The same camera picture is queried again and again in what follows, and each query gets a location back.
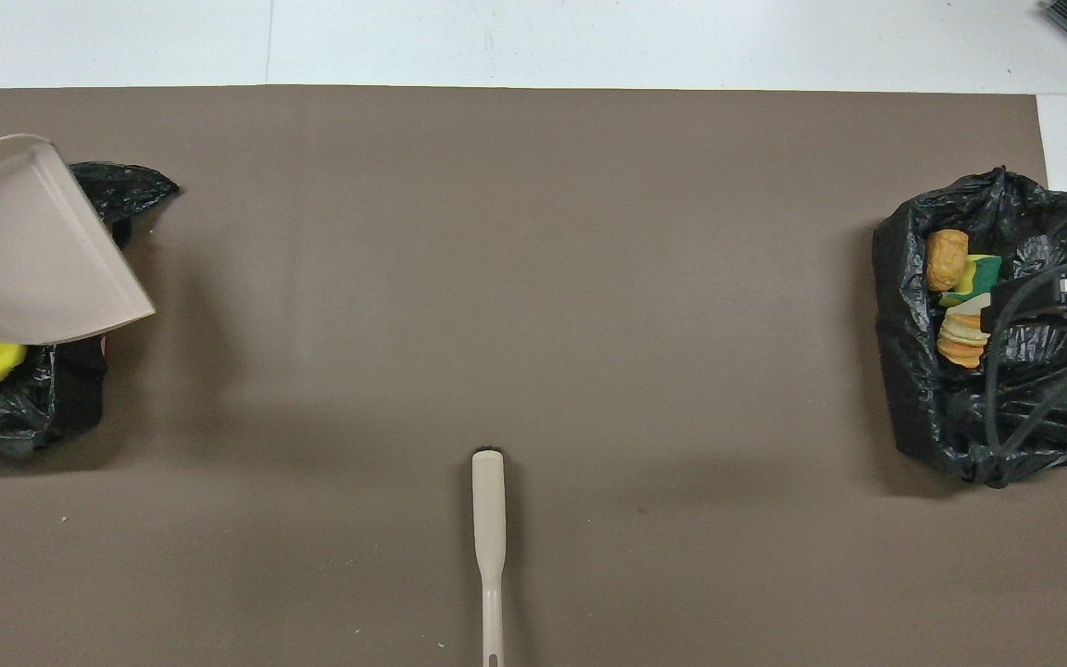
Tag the beige hand brush black bristles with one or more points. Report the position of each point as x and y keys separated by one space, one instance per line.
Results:
x=488 y=519

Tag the beige plastic dustpan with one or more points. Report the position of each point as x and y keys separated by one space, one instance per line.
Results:
x=24 y=250

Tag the yellow sponge piece green backing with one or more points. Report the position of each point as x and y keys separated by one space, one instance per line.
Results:
x=976 y=278

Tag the pale bread chunk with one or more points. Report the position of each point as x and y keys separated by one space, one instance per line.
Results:
x=962 y=338

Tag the black trash bag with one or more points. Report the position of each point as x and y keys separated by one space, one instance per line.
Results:
x=126 y=185
x=922 y=389

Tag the brown paper table mat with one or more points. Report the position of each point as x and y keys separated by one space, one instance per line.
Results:
x=589 y=278

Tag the brown corn cob bread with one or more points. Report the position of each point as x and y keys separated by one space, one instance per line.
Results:
x=946 y=259

